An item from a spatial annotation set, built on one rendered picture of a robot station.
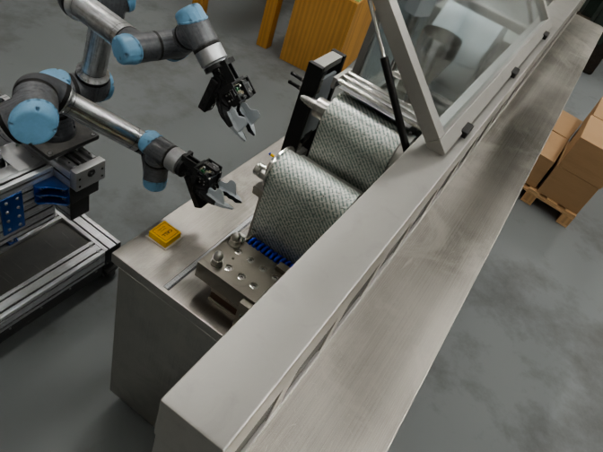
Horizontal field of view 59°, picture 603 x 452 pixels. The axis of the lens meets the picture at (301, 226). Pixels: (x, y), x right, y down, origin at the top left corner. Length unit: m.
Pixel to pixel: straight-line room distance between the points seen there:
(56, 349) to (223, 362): 1.98
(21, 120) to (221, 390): 1.12
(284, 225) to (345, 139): 0.31
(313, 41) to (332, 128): 3.13
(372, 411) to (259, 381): 0.33
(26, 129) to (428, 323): 1.11
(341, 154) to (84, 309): 1.51
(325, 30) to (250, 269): 3.32
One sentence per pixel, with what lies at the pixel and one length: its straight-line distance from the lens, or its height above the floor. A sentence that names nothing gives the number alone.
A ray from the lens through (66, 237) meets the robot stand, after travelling 2.65.
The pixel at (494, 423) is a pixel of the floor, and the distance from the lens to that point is 2.95.
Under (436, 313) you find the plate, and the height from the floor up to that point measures 1.44.
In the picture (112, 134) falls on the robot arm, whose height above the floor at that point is 1.09.
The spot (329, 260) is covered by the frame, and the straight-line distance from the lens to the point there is 0.73.
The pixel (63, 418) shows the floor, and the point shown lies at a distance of 2.39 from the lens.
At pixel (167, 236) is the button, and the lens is 1.70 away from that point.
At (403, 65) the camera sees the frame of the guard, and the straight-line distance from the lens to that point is 1.01.
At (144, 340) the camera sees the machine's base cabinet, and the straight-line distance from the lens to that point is 1.85.
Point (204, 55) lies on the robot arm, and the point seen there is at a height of 1.48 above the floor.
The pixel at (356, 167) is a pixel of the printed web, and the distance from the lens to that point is 1.59.
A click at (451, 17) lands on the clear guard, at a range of 1.27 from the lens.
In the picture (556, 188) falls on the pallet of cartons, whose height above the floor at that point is 0.22.
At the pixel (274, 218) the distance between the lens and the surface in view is 1.52.
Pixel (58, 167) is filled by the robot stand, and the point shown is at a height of 0.74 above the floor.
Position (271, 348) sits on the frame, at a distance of 0.62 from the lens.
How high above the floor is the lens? 2.16
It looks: 42 degrees down
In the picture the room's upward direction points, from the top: 22 degrees clockwise
